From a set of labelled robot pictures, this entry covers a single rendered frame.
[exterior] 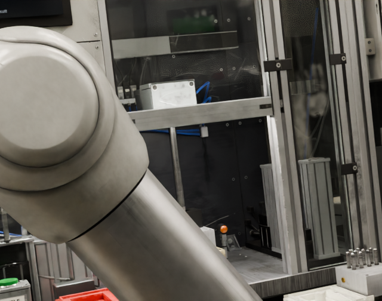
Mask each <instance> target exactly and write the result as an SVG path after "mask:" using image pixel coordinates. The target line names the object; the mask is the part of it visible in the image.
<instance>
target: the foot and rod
mask: <svg viewBox="0 0 382 301"><path fill-rule="evenodd" d="M168 132H169V138H170V148H171V158H172V168H173V174H174V184H175V194H176V200H177V202H178V203H179V204H180V206H181V207H182V208H183V210H184V211H185V212H186V213H187V214H188V215H189V216H190V217H191V218H192V220H193V221H194V222H195V223H196V224H197V225H198V226H199V227H200V228H201V227H203V221H202V210H200V209H197V208H185V203H184V193H183V183H182V177H181V167H180V157H179V151H178V141H177V131H176V127H171V128H168Z"/></svg>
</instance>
